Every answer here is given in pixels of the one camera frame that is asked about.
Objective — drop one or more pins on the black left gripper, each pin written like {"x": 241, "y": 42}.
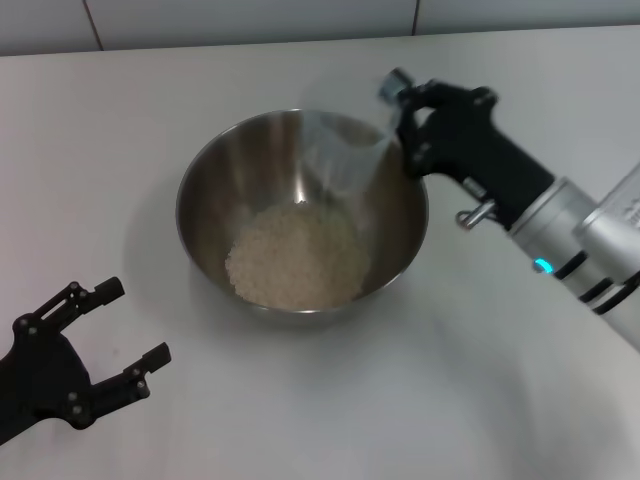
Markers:
{"x": 45, "y": 380}

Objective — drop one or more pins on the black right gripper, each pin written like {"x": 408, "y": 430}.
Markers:
{"x": 470, "y": 140}

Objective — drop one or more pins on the stainless steel mixing bowl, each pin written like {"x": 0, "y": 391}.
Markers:
{"x": 225, "y": 200}

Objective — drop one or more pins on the clear plastic measuring cup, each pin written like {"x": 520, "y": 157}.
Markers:
{"x": 340, "y": 150}

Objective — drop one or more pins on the white uncooked rice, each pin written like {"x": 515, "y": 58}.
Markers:
{"x": 300, "y": 260}

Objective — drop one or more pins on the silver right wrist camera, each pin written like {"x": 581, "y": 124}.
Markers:
{"x": 620, "y": 200}

